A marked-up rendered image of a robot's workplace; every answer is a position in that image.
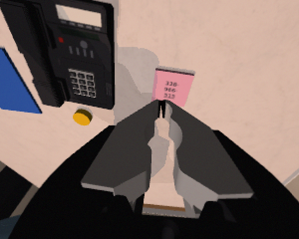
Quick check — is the orange short cylinder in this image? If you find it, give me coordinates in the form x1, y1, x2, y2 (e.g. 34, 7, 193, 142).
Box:
73, 109, 93, 125

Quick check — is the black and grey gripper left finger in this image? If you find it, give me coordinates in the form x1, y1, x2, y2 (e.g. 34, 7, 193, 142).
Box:
8, 100, 161, 239

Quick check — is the pink sticky note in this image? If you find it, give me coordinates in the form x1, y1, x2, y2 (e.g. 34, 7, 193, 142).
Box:
151, 68, 194, 107

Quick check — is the black telephone handset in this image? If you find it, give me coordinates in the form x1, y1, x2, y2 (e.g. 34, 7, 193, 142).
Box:
0, 0, 65, 108

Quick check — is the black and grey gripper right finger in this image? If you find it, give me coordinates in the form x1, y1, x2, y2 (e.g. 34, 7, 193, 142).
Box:
161, 100, 299, 239

